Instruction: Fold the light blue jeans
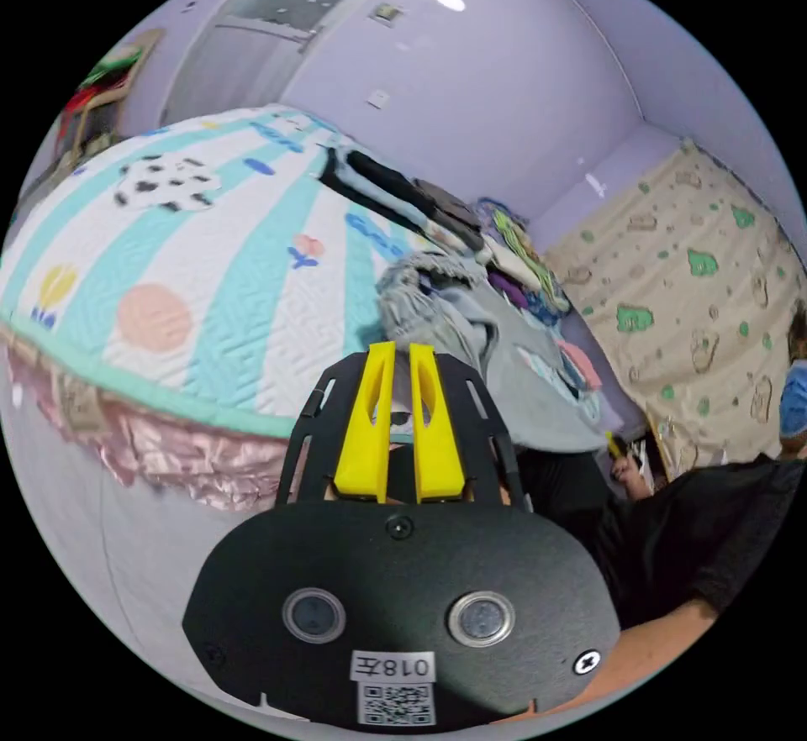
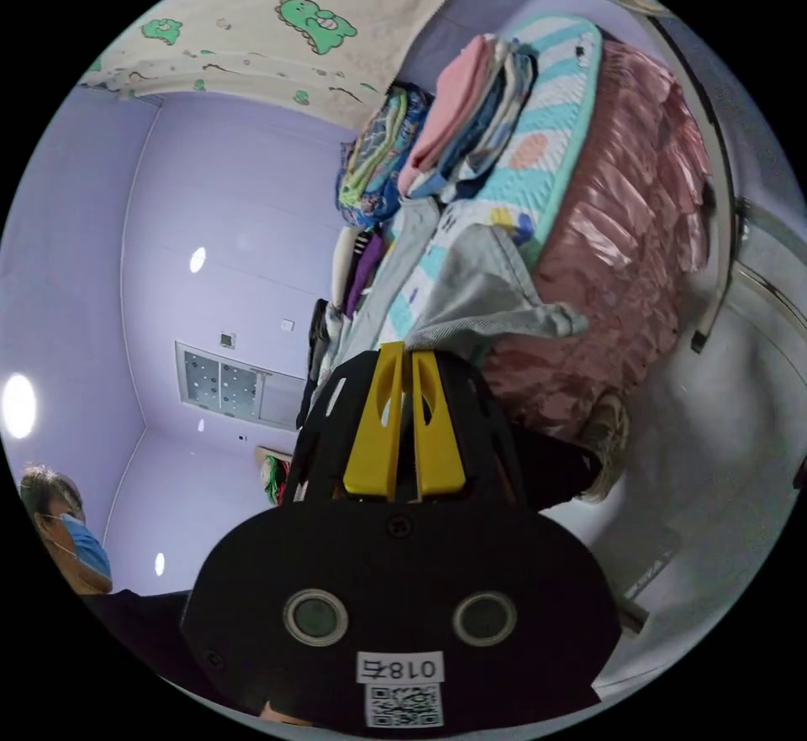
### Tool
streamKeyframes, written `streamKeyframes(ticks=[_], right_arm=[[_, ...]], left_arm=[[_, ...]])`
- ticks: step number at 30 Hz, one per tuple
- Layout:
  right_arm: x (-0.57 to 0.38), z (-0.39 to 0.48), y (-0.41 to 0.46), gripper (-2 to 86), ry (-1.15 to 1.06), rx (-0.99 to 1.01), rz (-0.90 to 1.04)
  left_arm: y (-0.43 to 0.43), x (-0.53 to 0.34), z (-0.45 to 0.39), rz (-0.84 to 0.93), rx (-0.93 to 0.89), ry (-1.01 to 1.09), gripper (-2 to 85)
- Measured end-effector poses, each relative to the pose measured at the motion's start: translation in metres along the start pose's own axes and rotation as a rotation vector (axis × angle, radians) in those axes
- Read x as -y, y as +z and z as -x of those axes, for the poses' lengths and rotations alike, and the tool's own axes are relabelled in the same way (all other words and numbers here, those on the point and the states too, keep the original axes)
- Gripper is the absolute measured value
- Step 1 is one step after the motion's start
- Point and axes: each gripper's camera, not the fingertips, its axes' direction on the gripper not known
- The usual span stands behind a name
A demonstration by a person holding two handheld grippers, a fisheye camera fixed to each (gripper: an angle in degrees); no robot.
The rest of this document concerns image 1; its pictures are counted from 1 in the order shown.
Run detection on person's body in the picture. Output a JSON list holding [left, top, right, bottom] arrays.
[[516, 298, 807, 630]]

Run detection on person's right hand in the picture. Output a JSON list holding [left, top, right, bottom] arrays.
[[611, 455, 657, 502]]

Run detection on light blue jeans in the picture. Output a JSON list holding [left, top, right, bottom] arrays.
[[377, 249, 505, 376]]

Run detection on pile of clothes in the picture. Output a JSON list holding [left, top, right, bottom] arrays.
[[318, 145, 611, 456]]

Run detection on person's left forearm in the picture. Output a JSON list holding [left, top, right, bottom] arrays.
[[491, 596, 723, 727]]

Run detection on white door with glass pane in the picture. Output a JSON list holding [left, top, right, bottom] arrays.
[[158, 0, 425, 128]]

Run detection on wooden shelf with clothes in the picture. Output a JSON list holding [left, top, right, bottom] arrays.
[[55, 27, 166, 170]]

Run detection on beige printed curtain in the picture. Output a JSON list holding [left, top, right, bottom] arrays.
[[543, 137, 807, 482]]

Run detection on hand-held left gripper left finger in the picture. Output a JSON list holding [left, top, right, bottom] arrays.
[[332, 341, 397, 503]]

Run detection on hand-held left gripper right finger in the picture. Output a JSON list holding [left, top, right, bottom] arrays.
[[409, 343, 465, 502]]

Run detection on bed with striped printed quilt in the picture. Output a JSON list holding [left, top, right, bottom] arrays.
[[0, 102, 606, 512]]

